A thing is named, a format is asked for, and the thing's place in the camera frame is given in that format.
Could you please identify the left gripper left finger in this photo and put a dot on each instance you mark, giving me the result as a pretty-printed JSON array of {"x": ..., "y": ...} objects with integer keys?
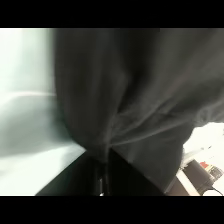
[{"x": 80, "y": 176}]

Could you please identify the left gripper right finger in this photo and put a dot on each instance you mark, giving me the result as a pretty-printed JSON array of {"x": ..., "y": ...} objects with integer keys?
[{"x": 128, "y": 178}]

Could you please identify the black garment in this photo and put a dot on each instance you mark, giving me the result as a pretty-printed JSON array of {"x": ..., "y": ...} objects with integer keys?
[{"x": 133, "y": 86}]

